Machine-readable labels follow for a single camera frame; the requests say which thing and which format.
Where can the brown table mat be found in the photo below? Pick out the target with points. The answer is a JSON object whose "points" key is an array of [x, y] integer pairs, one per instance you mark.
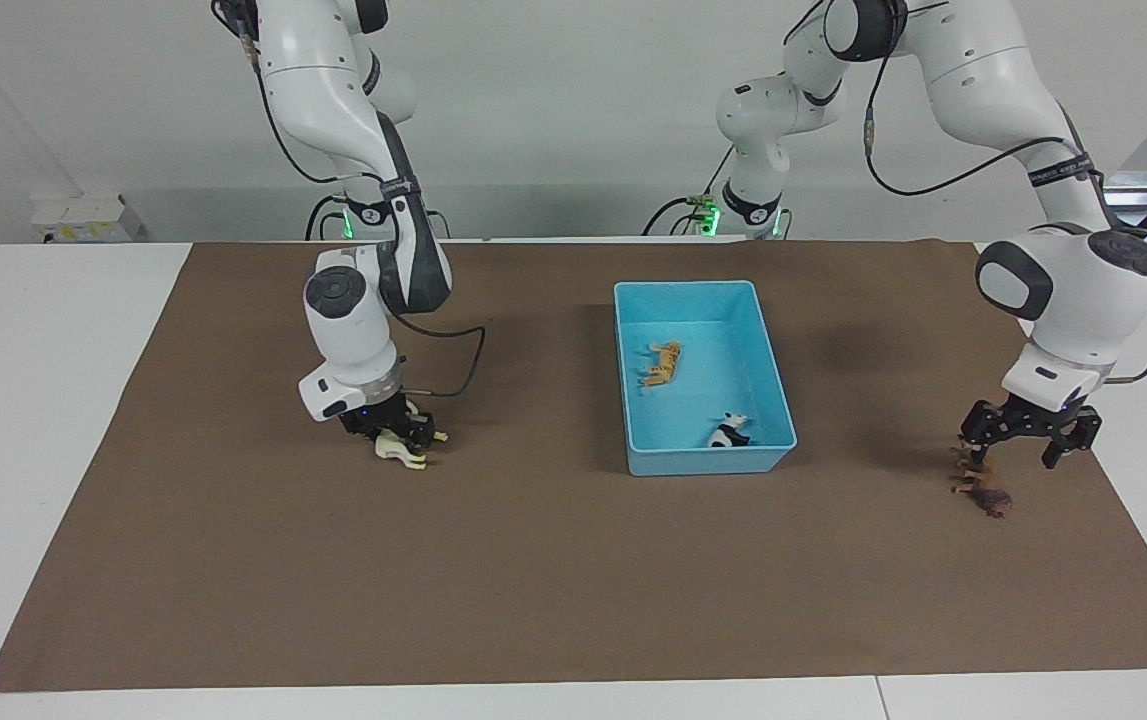
{"points": [[533, 580]]}

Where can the blue plastic storage box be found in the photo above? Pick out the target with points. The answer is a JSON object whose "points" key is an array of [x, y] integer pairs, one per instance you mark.
{"points": [[693, 460]]}

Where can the white power strip box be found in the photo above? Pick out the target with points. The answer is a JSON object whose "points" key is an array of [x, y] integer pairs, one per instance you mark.
{"points": [[83, 220]]}

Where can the brown lion toy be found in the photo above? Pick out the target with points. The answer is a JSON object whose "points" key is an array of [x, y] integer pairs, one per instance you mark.
{"points": [[988, 495]]}

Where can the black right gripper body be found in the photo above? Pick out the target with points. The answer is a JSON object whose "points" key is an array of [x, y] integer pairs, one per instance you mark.
{"points": [[373, 418]]}

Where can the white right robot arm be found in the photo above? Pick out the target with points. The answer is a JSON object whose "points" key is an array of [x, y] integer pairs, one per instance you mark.
{"points": [[333, 90]]}

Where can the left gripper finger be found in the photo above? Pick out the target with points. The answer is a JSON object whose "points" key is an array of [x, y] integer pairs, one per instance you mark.
{"points": [[1081, 430], [983, 428]]}

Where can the orange tiger toy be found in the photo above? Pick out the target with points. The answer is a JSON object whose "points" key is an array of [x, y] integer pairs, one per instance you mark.
{"points": [[665, 364]]}

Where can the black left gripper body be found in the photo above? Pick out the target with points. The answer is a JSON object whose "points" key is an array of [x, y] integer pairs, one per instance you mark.
{"points": [[1033, 418]]}

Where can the green lit base connector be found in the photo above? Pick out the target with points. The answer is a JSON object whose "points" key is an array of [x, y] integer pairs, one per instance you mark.
{"points": [[703, 215]]}

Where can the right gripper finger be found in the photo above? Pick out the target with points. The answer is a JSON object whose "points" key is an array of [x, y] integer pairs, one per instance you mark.
{"points": [[376, 436], [420, 430]]}

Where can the black white panda toy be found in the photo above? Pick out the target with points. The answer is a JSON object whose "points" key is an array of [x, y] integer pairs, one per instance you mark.
{"points": [[728, 434]]}

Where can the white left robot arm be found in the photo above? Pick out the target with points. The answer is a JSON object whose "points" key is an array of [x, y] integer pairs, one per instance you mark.
{"points": [[1073, 290]]}

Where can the cream white horse toy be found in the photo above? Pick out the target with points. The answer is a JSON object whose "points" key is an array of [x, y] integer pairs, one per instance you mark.
{"points": [[399, 453]]}

